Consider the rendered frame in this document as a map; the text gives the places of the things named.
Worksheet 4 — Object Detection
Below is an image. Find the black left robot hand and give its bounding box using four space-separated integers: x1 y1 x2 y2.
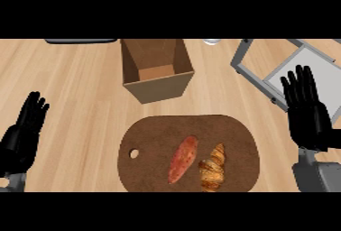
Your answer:
0 91 51 179

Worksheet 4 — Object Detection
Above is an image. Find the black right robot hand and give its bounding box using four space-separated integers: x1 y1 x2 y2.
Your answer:
280 64 341 152

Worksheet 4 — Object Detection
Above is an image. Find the round brown cutting board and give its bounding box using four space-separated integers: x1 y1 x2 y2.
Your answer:
117 114 262 193

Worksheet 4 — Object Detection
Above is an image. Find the reddish sweet potato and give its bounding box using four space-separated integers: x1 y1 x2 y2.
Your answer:
167 134 200 185

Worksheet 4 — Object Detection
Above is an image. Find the open cardboard box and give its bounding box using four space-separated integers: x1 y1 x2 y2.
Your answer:
119 38 197 105

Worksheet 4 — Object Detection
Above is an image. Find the grey metal rack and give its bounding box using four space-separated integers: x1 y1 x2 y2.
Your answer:
229 38 341 125

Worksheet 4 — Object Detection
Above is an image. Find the golden croissant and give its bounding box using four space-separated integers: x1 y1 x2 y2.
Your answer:
198 143 226 193

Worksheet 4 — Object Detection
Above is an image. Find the pale grey round object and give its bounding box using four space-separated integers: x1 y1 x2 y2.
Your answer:
203 38 223 46

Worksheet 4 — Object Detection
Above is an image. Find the dark grey flat object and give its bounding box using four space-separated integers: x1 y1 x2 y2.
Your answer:
43 38 119 45

